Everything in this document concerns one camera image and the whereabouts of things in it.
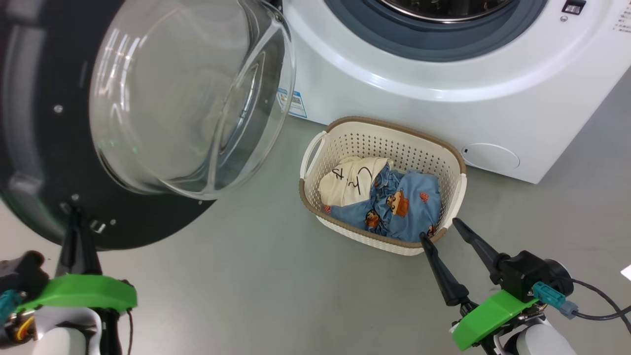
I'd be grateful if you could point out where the teal camera connector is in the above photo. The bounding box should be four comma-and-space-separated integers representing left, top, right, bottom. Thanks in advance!
0, 290, 23, 321
532, 282, 578, 319

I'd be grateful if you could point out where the round white filter cover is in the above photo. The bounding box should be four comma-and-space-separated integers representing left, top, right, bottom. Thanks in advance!
462, 143, 521, 173

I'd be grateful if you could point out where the grey rubber door seal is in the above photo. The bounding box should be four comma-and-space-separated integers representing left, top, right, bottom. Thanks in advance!
324, 0, 549, 62

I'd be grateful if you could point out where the black round glass washer door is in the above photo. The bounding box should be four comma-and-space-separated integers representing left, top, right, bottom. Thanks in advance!
0, 0, 296, 251

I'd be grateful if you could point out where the cream perforated laundry basket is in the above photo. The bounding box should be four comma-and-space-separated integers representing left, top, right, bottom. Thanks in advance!
299, 116, 467, 256

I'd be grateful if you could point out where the teal left camera connector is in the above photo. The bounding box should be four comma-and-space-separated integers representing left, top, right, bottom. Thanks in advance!
0, 290, 23, 321

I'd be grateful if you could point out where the blue bear print garment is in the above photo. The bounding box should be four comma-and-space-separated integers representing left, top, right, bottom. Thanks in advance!
325, 165, 442, 243

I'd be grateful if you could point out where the stainless steel washing machine drum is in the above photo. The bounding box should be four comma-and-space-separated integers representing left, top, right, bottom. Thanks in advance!
380, 0, 516, 24

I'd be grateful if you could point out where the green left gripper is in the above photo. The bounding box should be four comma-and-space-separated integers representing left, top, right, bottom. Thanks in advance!
16, 206, 138, 314

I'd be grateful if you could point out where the blue energy label sticker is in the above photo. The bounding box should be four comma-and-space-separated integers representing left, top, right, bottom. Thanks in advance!
276, 88, 307, 119

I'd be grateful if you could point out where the white front-load washing machine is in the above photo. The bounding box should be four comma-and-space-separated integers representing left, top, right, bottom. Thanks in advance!
276, 0, 631, 184

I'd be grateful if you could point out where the black right camera cable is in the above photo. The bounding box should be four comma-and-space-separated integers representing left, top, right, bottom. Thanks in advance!
571, 279, 631, 336

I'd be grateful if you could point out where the teal right camera connector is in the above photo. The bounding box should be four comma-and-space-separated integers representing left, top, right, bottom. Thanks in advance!
532, 282, 578, 319

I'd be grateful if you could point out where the cream garment with black script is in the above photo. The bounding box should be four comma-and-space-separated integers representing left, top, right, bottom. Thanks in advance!
319, 157, 394, 207

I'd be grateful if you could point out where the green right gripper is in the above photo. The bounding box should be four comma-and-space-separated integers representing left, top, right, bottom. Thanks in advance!
420, 217, 539, 355

